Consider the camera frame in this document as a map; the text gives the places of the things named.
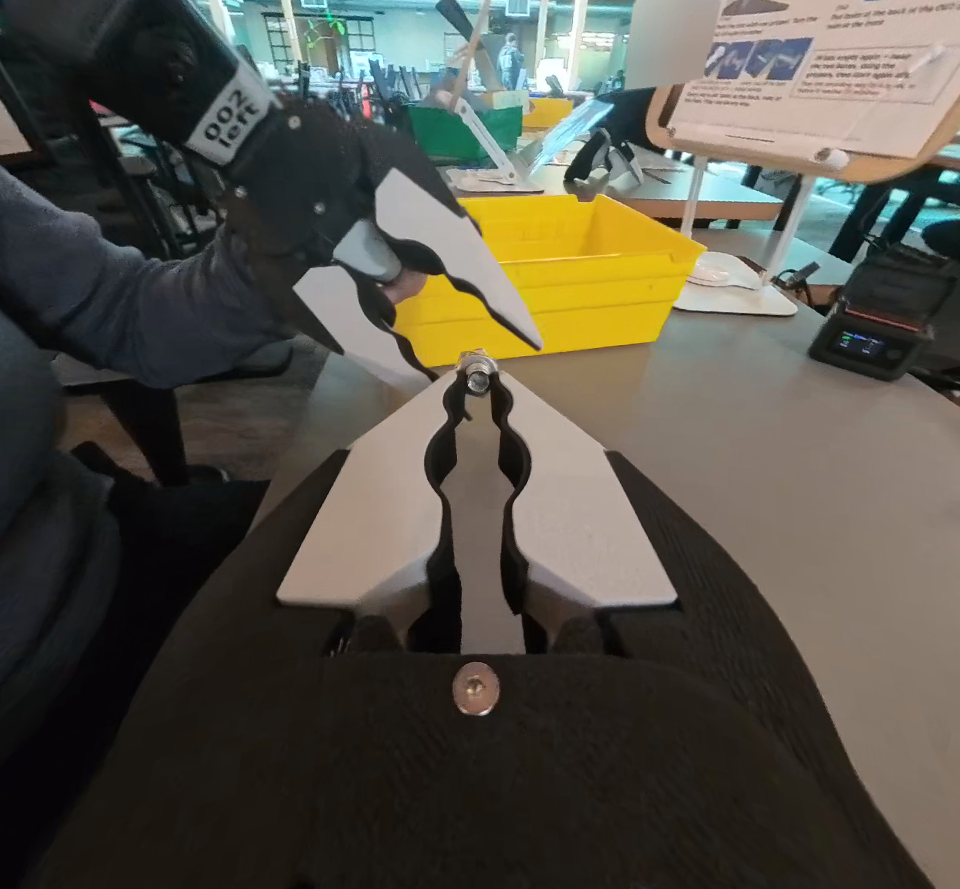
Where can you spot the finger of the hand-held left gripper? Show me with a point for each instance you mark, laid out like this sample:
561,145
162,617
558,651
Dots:
465,259
337,319

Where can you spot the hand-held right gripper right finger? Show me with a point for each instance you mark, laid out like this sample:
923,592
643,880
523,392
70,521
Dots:
585,529

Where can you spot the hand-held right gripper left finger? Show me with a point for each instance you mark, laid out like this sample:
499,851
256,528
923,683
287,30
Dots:
367,529

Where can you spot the yellow plastic bin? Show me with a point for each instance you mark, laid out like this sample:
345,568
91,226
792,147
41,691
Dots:
570,281

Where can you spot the metal bolt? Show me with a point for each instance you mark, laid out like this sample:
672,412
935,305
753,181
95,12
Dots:
478,371

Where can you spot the person's left forearm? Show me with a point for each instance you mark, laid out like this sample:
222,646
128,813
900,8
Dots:
127,289

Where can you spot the person's left hand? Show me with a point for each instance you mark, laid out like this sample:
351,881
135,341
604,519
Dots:
405,287

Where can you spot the white stand with wooden stick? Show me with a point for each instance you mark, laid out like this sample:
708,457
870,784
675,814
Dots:
487,146

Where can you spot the green plastic bin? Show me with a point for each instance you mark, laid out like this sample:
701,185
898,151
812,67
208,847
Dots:
465,128

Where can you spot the small yellow bin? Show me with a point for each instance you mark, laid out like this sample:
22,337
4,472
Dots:
549,113

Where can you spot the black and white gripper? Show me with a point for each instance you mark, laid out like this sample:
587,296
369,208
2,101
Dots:
604,161

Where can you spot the white board stand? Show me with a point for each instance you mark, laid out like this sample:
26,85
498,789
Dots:
739,281

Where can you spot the person's legs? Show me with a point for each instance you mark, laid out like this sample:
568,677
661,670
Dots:
45,529

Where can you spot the black label printer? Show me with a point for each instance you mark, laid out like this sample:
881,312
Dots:
870,334

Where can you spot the instruction sheet board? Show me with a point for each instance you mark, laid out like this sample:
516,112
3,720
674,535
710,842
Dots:
825,41

